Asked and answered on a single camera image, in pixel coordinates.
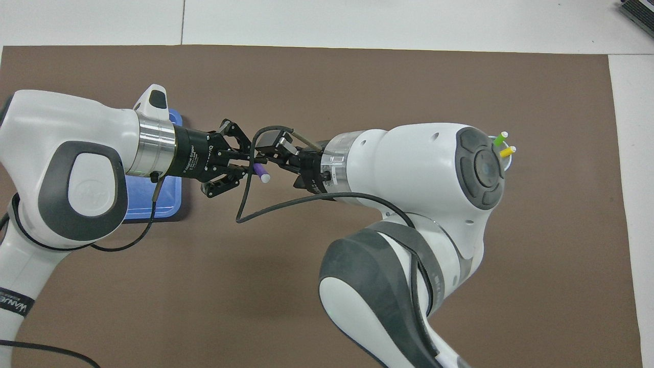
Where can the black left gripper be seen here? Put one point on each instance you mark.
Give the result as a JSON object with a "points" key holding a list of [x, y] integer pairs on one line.
{"points": [[196, 153]]}

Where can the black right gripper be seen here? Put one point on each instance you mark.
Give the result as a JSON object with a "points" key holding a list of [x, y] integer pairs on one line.
{"points": [[311, 168]]}

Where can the purple pen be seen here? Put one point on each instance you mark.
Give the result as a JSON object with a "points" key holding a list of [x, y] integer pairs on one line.
{"points": [[261, 173]]}

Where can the green pen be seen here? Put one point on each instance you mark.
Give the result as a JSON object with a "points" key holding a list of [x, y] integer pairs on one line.
{"points": [[500, 138]]}

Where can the yellow pen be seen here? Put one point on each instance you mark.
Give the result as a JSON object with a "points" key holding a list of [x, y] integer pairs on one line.
{"points": [[507, 152]]}

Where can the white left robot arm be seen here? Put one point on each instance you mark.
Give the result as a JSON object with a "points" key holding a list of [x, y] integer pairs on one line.
{"points": [[61, 133]]}

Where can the blue plastic tray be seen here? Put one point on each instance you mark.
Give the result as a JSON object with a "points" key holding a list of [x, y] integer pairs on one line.
{"points": [[163, 199]]}

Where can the brown table mat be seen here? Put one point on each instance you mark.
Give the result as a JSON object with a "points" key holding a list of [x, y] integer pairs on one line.
{"points": [[306, 286]]}

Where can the translucent plastic cup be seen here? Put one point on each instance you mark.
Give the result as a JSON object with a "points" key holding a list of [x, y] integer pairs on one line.
{"points": [[508, 162]]}

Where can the dark grey device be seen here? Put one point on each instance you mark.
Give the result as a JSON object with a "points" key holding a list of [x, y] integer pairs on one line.
{"points": [[638, 13]]}

